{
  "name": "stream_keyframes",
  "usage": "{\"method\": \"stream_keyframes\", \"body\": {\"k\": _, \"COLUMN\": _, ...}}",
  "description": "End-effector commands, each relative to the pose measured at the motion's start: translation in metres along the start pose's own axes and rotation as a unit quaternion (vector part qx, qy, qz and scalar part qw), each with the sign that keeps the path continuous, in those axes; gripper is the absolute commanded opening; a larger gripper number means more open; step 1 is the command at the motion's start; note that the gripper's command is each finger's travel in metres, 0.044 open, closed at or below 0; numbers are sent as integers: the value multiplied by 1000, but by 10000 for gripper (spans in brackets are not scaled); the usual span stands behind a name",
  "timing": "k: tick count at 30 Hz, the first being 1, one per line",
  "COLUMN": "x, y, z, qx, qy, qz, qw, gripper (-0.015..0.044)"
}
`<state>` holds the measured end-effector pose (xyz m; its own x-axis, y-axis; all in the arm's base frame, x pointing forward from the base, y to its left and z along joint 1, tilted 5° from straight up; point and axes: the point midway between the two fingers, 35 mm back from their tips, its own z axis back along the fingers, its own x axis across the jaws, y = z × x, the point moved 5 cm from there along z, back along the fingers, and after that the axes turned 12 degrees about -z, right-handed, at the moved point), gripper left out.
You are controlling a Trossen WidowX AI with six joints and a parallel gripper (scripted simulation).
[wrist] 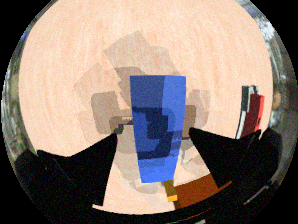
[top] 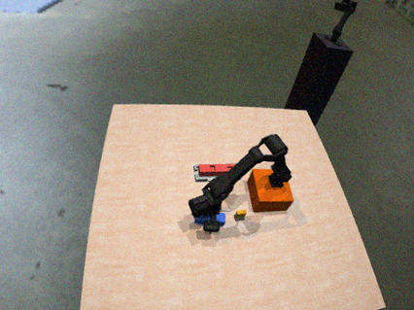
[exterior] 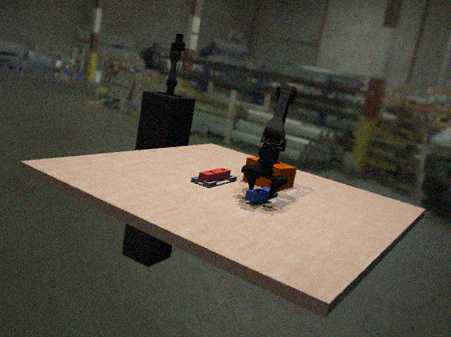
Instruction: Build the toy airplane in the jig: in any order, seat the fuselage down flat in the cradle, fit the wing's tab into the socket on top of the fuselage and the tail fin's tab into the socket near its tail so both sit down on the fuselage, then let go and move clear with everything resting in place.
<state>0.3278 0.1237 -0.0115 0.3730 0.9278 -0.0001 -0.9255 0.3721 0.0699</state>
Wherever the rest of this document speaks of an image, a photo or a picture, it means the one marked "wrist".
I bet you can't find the blue bar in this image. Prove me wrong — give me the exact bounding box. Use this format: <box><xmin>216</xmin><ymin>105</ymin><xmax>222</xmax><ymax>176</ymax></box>
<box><xmin>129</xmin><ymin>75</ymin><xmax>186</xmax><ymax>184</ymax></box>

